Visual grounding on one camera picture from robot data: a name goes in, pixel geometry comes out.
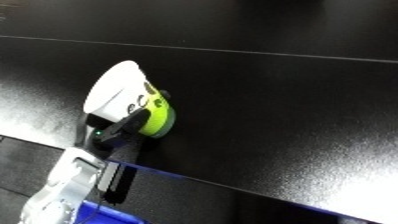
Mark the white paper cup green band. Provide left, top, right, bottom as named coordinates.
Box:
left=81, top=59, right=178, bottom=140

